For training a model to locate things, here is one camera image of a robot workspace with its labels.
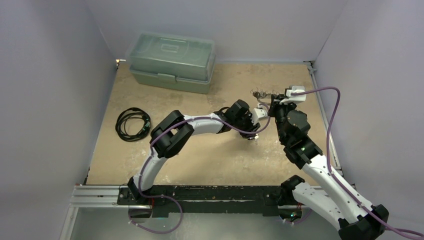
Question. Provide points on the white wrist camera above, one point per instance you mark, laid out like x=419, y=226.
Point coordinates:
x=259, y=113
x=293, y=95

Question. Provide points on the green plastic toolbox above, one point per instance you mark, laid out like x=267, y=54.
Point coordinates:
x=172, y=61

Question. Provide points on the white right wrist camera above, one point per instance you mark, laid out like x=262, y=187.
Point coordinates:
x=293, y=95

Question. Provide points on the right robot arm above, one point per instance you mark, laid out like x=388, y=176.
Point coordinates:
x=352, y=215

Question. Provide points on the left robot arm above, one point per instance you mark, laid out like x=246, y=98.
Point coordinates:
x=172, y=133

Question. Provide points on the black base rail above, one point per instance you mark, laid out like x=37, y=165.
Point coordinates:
x=161, y=200

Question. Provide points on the aluminium frame rail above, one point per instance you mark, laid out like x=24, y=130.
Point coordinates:
x=94, y=214

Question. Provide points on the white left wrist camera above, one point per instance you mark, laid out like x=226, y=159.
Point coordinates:
x=259, y=113

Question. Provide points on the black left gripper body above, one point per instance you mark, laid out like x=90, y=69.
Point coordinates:
x=245, y=123

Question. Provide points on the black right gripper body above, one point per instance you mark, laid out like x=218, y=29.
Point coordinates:
x=274, y=101

